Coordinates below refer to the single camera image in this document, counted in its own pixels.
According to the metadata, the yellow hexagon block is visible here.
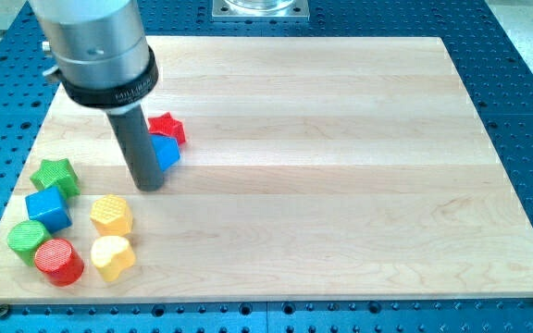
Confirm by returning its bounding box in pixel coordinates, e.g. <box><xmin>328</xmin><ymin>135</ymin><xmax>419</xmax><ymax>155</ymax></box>
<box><xmin>90</xmin><ymin>194</ymin><xmax>133</xmax><ymax>236</ymax></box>

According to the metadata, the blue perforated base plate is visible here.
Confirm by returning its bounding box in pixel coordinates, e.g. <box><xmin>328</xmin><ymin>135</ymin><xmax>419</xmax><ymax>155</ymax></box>
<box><xmin>0</xmin><ymin>0</ymin><xmax>533</xmax><ymax>332</ymax></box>

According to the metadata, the blue cube block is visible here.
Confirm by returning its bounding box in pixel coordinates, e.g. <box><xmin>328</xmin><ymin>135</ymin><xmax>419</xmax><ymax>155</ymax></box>
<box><xmin>25</xmin><ymin>187</ymin><xmax>72</xmax><ymax>233</ymax></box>

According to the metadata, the green cylinder block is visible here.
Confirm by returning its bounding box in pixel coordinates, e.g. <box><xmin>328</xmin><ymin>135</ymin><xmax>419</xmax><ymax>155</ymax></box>
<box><xmin>6</xmin><ymin>220</ymin><xmax>52</xmax><ymax>266</ymax></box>

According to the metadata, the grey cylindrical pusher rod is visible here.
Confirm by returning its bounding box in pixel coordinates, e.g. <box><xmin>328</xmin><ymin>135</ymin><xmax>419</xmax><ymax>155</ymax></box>
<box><xmin>106</xmin><ymin>105</ymin><xmax>164</xmax><ymax>191</ymax></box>

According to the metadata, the red star block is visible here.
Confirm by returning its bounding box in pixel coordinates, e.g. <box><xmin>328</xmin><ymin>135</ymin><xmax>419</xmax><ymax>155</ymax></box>
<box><xmin>148</xmin><ymin>112</ymin><xmax>186</xmax><ymax>145</ymax></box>

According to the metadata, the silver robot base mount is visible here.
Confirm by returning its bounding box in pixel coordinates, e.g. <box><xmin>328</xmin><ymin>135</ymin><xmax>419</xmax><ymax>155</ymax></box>
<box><xmin>211</xmin><ymin>0</ymin><xmax>310</xmax><ymax>22</ymax></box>

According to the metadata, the green star block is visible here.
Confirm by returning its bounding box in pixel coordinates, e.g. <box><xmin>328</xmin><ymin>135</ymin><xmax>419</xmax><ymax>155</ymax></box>
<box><xmin>30</xmin><ymin>158</ymin><xmax>81</xmax><ymax>199</ymax></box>

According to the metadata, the yellow heart block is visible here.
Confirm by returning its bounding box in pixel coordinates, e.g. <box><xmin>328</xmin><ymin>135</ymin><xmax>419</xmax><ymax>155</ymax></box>
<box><xmin>91</xmin><ymin>236</ymin><xmax>136</xmax><ymax>282</ymax></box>

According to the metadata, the red cylinder block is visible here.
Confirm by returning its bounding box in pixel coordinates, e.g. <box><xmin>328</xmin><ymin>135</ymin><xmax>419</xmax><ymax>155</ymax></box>
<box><xmin>34</xmin><ymin>239</ymin><xmax>85</xmax><ymax>287</ymax></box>

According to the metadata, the blue triangle block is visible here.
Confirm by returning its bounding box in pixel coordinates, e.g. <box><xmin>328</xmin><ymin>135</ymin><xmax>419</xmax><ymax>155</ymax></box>
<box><xmin>151</xmin><ymin>134</ymin><xmax>180</xmax><ymax>171</ymax></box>

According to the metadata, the light wooden board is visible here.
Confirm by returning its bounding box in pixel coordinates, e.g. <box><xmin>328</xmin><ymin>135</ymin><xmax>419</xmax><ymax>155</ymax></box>
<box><xmin>0</xmin><ymin>36</ymin><xmax>533</xmax><ymax>304</ymax></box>

